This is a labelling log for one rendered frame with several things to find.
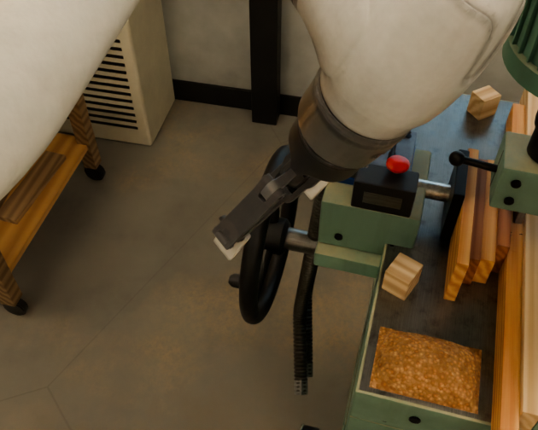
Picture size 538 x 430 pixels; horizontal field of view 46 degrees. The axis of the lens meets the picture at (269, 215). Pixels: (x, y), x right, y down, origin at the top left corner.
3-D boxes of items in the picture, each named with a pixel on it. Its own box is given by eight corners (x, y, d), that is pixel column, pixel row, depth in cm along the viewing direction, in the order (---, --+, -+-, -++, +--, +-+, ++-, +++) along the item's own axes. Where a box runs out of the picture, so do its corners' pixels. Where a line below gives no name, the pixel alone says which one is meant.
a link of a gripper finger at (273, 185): (323, 167, 62) (308, 171, 57) (284, 201, 63) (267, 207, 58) (307, 148, 62) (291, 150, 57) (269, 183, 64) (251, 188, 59)
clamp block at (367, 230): (336, 174, 102) (342, 132, 95) (421, 191, 100) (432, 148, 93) (316, 244, 93) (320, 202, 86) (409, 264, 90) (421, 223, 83)
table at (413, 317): (359, 101, 119) (364, 75, 114) (529, 130, 113) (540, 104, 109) (275, 396, 80) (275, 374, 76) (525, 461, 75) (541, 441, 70)
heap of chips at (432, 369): (380, 326, 80) (383, 314, 78) (482, 350, 78) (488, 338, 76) (369, 386, 75) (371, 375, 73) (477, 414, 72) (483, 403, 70)
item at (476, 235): (466, 183, 96) (475, 157, 92) (478, 185, 96) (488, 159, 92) (456, 282, 84) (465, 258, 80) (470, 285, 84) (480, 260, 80)
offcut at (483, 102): (478, 120, 106) (484, 101, 103) (465, 110, 108) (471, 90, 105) (495, 114, 107) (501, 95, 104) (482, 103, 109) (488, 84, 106)
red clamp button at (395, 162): (387, 157, 84) (388, 151, 83) (410, 161, 83) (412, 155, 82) (383, 172, 82) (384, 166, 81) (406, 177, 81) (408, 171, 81)
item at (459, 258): (456, 186, 96) (468, 148, 90) (466, 188, 96) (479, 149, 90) (442, 299, 83) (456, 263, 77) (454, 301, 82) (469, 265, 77)
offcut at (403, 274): (418, 281, 85) (423, 264, 82) (404, 301, 83) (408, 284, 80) (395, 269, 86) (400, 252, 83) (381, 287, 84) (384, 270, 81)
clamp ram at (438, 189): (405, 185, 96) (415, 140, 89) (455, 194, 94) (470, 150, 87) (396, 229, 90) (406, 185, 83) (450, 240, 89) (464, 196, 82)
